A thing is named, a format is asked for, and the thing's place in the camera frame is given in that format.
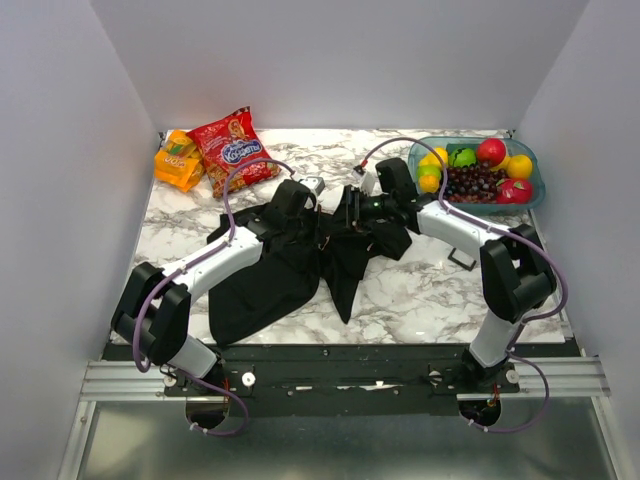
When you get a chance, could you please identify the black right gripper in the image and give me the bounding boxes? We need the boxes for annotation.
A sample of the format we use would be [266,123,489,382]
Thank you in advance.
[321,185,396,239]

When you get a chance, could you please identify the black t-shirt garment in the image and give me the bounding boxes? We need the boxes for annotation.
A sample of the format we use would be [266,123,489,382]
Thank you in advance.
[208,196,412,346]

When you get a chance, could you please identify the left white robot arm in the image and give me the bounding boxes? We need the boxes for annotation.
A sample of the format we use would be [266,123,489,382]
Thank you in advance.
[111,177,324,395]

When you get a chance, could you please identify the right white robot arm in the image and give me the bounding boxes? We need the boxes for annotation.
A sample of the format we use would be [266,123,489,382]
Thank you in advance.
[338,158,557,392]

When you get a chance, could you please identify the green and yellow fruit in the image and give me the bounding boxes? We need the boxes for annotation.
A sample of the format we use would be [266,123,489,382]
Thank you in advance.
[417,164,442,194]

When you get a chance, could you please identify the yellow lemon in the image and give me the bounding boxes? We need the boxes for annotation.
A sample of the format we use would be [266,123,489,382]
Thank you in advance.
[419,147,448,169]

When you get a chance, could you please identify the green lime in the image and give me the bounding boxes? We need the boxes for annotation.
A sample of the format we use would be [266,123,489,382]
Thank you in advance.
[448,148,477,168]

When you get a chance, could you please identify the dark grape bunch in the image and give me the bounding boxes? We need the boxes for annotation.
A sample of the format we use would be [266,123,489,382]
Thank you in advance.
[444,163,507,204]

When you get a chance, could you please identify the red candy bag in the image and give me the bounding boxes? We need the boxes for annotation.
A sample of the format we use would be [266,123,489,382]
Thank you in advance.
[186,106,281,198]

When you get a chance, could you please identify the red apple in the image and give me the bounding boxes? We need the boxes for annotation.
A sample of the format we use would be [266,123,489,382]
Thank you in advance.
[476,138,507,168]

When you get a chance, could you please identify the red pomegranate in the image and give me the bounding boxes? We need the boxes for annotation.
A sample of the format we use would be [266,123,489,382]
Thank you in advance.
[496,178,534,204]

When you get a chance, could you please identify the orange snack packet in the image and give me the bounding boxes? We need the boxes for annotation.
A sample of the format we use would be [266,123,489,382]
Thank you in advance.
[154,130,205,193]

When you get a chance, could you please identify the orange fruit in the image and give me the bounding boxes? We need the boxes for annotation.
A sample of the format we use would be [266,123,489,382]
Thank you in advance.
[506,154,534,180]

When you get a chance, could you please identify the teal plastic fruit bowl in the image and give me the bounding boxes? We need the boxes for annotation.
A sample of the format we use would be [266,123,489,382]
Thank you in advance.
[408,137,545,216]

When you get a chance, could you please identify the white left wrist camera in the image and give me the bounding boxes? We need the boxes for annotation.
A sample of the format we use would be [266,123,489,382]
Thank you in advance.
[300,176,325,197]

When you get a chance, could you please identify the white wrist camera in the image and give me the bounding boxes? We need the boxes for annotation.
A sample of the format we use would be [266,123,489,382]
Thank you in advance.
[300,176,325,197]
[352,165,376,196]

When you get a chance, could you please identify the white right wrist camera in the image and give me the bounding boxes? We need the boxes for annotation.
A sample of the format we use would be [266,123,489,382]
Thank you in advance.
[352,165,376,196]

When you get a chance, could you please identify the small black square frame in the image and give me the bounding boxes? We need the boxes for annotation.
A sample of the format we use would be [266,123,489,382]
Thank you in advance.
[447,248,478,271]

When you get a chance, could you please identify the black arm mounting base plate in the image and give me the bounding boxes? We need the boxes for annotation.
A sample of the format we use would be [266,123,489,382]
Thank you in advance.
[102,343,586,419]

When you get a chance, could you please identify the aluminium rail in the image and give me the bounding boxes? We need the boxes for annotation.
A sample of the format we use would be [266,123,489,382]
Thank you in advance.
[80,357,611,402]

